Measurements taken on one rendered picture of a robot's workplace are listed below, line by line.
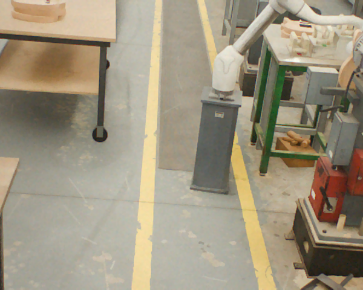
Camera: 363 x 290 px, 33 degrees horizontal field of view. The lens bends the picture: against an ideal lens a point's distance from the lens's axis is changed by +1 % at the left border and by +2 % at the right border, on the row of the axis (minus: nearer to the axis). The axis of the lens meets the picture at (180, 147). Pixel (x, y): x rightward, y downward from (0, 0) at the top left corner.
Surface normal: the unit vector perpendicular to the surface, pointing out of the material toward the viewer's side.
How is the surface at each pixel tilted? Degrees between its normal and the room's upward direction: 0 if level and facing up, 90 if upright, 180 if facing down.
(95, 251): 0
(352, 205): 90
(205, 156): 90
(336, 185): 90
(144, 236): 0
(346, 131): 90
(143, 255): 0
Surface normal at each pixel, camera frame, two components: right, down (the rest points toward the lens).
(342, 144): 0.02, 0.44
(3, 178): 0.10, -0.90
